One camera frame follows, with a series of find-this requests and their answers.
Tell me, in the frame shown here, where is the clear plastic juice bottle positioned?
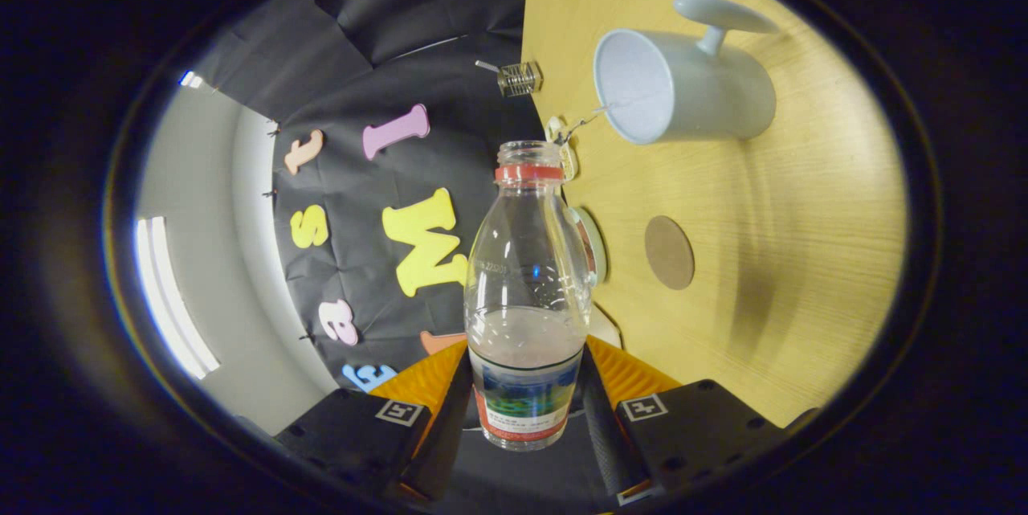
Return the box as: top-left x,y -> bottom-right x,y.
464,140 -> 597,452

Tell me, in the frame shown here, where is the pale blue cup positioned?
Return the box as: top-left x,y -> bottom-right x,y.
593,0 -> 780,146

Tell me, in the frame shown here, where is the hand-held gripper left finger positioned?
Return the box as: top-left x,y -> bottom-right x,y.
273,338 -> 476,504

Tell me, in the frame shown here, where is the wire mesh utensil holder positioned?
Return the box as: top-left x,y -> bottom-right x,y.
496,61 -> 544,98

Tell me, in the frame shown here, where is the pale blue plate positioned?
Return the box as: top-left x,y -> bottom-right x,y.
566,206 -> 608,287

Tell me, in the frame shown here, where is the round brown coaster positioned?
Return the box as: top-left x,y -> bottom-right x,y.
644,215 -> 696,291

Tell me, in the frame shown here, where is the white divided dish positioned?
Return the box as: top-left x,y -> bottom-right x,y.
545,115 -> 579,182

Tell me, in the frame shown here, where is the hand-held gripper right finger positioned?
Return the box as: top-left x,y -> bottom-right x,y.
580,336 -> 792,508

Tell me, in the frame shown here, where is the long ceiling light panel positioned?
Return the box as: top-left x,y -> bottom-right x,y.
135,216 -> 220,381

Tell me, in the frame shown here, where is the wooden table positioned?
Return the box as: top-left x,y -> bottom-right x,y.
522,0 -> 908,429

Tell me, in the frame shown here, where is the black backdrop cloth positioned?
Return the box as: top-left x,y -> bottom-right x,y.
193,0 -> 547,391

